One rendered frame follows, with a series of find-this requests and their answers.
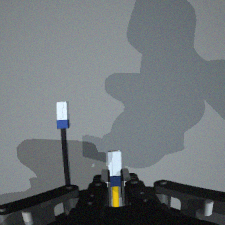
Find black cable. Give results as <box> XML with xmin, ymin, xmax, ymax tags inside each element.
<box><xmin>61</xmin><ymin>128</ymin><xmax>70</xmax><ymax>185</ymax></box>

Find yellow patch cord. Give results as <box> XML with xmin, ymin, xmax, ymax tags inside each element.
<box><xmin>112</xmin><ymin>187</ymin><xmax>119</xmax><ymax>207</ymax></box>

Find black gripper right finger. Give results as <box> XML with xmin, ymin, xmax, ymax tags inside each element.
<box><xmin>120</xmin><ymin>168</ymin><xmax>225</xmax><ymax>225</ymax></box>

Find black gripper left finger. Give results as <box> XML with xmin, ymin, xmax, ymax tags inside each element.
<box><xmin>0</xmin><ymin>169</ymin><xmax>111</xmax><ymax>225</ymax></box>

